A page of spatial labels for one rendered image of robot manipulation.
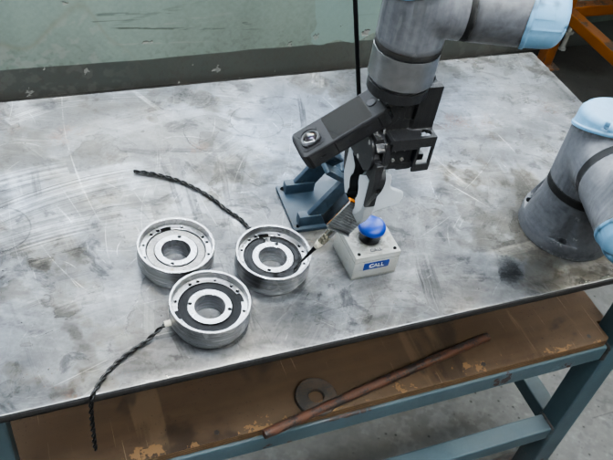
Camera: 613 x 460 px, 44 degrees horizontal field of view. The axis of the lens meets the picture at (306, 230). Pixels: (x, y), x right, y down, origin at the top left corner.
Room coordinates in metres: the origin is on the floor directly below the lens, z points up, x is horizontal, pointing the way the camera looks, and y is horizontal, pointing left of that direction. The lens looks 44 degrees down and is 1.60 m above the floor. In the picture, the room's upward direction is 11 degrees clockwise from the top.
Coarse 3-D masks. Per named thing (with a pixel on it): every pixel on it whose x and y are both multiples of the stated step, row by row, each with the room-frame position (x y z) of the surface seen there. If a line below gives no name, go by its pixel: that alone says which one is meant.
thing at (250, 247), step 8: (248, 240) 0.75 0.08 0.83; (256, 240) 0.75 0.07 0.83; (264, 240) 0.75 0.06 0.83; (272, 240) 0.76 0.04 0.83; (280, 240) 0.76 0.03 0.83; (248, 248) 0.73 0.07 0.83; (296, 248) 0.75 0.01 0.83; (248, 256) 0.72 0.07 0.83; (296, 256) 0.73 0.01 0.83; (248, 264) 0.70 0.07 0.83; (296, 264) 0.72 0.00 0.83; (304, 264) 0.72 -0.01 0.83; (256, 272) 0.69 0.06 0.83; (264, 272) 0.69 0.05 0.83; (272, 272) 0.70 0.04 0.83; (280, 272) 0.70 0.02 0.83; (288, 272) 0.70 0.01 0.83
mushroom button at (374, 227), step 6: (372, 216) 0.79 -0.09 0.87; (366, 222) 0.78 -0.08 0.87; (372, 222) 0.78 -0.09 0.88; (378, 222) 0.78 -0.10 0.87; (384, 222) 0.79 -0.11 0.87; (360, 228) 0.77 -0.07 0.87; (366, 228) 0.77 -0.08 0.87; (372, 228) 0.77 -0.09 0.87; (378, 228) 0.77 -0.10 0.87; (384, 228) 0.78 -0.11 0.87; (366, 234) 0.76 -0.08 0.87; (372, 234) 0.76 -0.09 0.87; (378, 234) 0.76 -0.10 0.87
